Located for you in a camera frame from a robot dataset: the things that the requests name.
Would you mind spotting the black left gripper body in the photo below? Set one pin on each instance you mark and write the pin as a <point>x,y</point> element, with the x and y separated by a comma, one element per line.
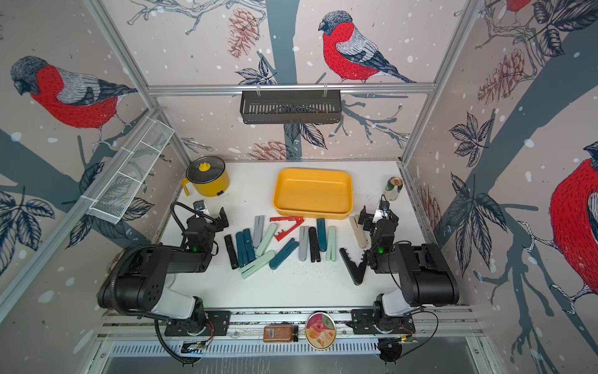
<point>211,229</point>

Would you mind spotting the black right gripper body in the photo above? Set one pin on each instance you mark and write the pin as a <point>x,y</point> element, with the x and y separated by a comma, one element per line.
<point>374,233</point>

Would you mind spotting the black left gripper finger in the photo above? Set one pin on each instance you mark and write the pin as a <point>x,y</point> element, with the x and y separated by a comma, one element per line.
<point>209,213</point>
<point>222,221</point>

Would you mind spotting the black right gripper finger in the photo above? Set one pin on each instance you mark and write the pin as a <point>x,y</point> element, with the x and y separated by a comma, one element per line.
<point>376,211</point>
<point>363,220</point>

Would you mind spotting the beige pruning pliers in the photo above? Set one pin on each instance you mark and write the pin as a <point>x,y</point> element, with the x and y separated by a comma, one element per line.
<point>358,232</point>

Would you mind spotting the black pruning pliers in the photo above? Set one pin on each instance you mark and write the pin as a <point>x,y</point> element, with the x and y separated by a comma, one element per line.
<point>314,245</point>
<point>356,271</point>
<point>231,252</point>

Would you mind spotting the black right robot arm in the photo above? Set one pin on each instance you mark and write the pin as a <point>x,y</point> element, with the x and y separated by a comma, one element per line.
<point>420,273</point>

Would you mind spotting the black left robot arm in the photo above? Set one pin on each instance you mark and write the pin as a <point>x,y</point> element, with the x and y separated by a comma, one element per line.
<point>138,284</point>

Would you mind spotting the grey left pruning pliers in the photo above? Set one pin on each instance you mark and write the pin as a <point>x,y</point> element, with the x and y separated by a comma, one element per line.
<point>258,231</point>

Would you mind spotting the grey pruning pliers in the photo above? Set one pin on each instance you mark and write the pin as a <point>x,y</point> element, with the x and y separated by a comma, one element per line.
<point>303,243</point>
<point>258,231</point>

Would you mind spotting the yellow plastic storage box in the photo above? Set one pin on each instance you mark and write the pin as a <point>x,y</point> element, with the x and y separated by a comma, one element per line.
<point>314,193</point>

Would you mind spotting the grey middle pruning pliers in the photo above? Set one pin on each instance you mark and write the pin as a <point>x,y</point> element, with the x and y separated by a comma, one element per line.
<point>303,243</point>

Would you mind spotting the red open pruning pliers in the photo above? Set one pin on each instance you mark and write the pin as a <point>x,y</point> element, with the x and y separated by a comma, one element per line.
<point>292,223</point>

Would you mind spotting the dark teal angled pruning pliers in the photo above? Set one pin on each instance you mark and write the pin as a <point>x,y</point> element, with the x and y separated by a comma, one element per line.
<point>283,254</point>

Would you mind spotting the green white small bottle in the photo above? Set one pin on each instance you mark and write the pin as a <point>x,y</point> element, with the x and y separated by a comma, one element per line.
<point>393,188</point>

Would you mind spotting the yellow electric cooking pot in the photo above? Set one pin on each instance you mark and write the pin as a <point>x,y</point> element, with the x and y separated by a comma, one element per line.
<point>208,176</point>

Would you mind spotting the round pink tin lid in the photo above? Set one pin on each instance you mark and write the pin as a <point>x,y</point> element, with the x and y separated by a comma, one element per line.
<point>320,331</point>

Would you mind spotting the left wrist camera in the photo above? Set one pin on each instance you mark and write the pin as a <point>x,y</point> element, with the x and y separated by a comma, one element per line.
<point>199,207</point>

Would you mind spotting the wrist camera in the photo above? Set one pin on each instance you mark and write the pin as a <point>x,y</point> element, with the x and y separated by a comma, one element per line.
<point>384,205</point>
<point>199,207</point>

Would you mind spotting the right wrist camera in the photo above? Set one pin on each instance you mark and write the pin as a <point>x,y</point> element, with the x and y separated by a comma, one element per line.
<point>384,205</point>

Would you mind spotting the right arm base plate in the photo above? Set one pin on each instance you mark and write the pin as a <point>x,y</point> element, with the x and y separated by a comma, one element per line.
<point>370,321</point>

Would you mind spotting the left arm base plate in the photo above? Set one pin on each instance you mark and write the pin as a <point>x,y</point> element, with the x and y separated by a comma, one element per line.
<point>210,323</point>

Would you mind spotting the white wire mesh shelf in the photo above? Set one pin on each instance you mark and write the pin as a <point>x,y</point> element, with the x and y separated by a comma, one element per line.
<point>117,200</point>

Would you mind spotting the black hanging wall basket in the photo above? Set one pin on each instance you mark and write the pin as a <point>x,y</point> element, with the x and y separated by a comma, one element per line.
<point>291,107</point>

